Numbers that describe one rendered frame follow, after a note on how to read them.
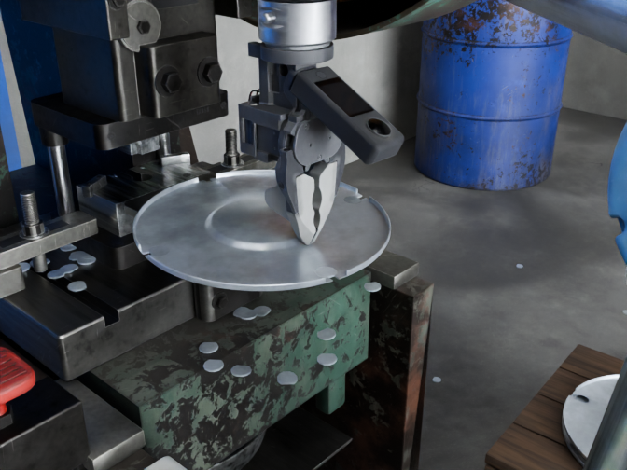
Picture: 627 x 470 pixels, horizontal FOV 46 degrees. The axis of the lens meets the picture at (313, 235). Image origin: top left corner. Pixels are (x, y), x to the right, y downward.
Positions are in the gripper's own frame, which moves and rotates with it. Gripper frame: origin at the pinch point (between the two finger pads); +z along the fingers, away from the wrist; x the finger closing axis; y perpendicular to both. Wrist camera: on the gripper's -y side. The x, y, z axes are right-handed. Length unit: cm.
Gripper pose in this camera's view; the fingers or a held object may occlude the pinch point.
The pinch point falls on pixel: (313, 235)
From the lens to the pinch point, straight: 78.9
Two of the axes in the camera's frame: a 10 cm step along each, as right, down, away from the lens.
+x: -6.7, 3.3, -6.6
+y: -7.4, -2.9, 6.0
